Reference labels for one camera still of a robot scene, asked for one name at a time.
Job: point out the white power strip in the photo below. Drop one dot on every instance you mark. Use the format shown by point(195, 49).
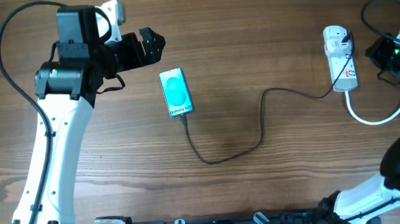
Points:
point(342, 70)

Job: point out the teal Galaxy smartphone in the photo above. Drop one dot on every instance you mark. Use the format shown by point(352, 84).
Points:
point(176, 92)

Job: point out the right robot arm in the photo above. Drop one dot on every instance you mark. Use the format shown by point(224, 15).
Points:
point(381, 193)

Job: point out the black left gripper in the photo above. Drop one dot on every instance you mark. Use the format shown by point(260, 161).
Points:
point(136, 58)

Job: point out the white USB charger plug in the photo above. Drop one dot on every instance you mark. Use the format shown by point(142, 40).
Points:
point(336, 47)

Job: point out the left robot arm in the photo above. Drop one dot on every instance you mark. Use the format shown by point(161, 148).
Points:
point(89, 50)

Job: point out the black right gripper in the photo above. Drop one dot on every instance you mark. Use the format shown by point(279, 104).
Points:
point(375, 52)

